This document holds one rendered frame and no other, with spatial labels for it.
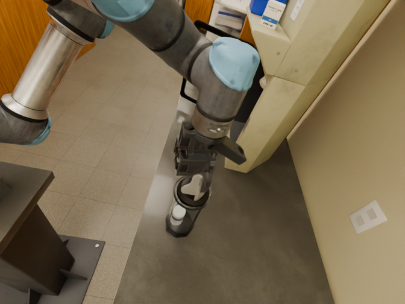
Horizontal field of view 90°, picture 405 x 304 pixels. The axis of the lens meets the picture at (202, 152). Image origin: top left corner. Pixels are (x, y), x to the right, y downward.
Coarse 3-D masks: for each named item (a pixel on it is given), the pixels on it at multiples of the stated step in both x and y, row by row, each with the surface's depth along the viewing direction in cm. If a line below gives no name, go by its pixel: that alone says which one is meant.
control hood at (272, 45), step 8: (248, 8) 74; (248, 16) 67; (256, 16) 68; (256, 24) 60; (256, 32) 55; (264, 32) 56; (272, 32) 59; (280, 32) 61; (256, 40) 57; (264, 40) 56; (272, 40) 56; (280, 40) 56; (288, 40) 57; (264, 48) 58; (272, 48) 58; (280, 48) 57; (288, 48) 58; (264, 56) 59; (272, 56) 59; (280, 56) 59; (264, 64) 61; (272, 64) 61; (272, 72) 62
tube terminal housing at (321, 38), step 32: (288, 0) 68; (320, 0) 49; (352, 0) 49; (384, 0) 56; (288, 32) 61; (320, 32) 54; (352, 32) 57; (288, 64) 60; (320, 64) 59; (288, 96) 67; (256, 128) 78; (288, 128) 89; (256, 160) 93
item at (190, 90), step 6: (198, 30) 93; (204, 30) 92; (204, 36) 93; (210, 36) 92; (216, 36) 91; (234, 36) 88; (186, 84) 112; (192, 84) 111; (186, 90) 115; (192, 90) 113; (198, 90) 111; (192, 96) 115
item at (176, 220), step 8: (184, 176) 59; (192, 176) 60; (176, 184) 57; (176, 192) 55; (208, 200) 56; (176, 208) 58; (184, 208) 54; (192, 208) 53; (168, 216) 68; (176, 216) 61; (184, 216) 58; (192, 216) 59; (168, 224) 68; (176, 224) 64; (184, 224) 62; (176, 232) 67; (184, 232) 68
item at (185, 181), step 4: (184, 180) 57; (188, 180) 57; (180, 184) 56; (184, 184) 56; (180, 188) 55; (180, 192) 54; (208, 192) 57; (180, 196) 54; (184, 196) 54; (188, 196) 54; (192, 196) 54; (204, 196) 55; (208, 196) 56; (184, 200) 54; (188, 200) 53; (192, 200) 53; (200, 200) 54; (204, 200) 55; (192, 204) 54; (196, 204) 54; (200, 204) 54
